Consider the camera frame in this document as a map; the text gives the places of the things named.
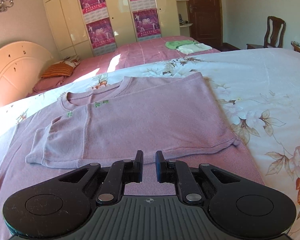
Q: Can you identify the pink knit sweater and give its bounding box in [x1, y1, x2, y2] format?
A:
[0, 72, 262, 239]

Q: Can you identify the pink folded pillow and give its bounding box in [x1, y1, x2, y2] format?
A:
[32, 76, 65, 93]

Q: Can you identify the orange striped pillow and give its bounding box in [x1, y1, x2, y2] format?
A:
[41, 63, 74, 78]

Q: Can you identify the white floral bed sheet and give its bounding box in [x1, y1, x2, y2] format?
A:
[0, 49, 300, 239]

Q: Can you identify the pink checked bed cover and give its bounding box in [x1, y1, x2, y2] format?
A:
[27, 36, 221, 98]

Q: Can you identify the white folded cloth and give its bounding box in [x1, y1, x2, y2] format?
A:
[177, 43, 212, 55]

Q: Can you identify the green folded cloth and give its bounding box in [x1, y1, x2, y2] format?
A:
[165, 40, 198, 50]

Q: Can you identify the lower left purple poster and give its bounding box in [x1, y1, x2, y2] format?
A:
[86, 18, 117, 56]

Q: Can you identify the lower right purple poster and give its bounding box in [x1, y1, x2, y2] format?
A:
[133, 9, 161, 42]

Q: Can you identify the cream arched headboard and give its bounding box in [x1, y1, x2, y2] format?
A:
[0, 41, 55, 107]

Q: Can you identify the cream corner shelf unit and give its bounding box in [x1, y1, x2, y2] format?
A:
[176, 0, 192, 37]

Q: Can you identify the dark brown wooden door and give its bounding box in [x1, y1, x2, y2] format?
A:
[187, 0, 223, 49]

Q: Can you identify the upper left purple poster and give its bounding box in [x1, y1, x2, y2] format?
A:
[79, 0, 109, 24]

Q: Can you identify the dark wooden chair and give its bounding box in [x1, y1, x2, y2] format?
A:
[247, 16, 286, 49]

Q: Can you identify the cream wardrobe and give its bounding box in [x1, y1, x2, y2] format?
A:
[43, 0, 180, 59]

